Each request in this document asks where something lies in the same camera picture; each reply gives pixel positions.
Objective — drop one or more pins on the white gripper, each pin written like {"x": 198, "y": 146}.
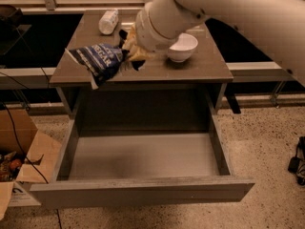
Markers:
{"x": 147, "y": 32}

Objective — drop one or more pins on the blue Kettle chip bag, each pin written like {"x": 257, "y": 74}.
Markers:
{"x": 101, "y": 60}

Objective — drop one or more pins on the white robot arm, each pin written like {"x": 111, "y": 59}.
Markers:
{"x": 276, "y": 27}

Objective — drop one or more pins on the grey cabinet counter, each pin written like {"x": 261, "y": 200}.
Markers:
{"x": 206, "y": 65}

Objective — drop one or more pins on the open grey top drawer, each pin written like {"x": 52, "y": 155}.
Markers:
{"x": 135, "y": 148}

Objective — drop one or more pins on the white bowl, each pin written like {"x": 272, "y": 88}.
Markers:
{"x": 183, "y": 48}

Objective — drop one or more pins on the brown cardboard box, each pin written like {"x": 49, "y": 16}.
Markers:
{"x": 28, "y": 157}

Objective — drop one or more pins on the black power adapter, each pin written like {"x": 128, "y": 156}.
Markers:
{"x": 297, "y": 162}

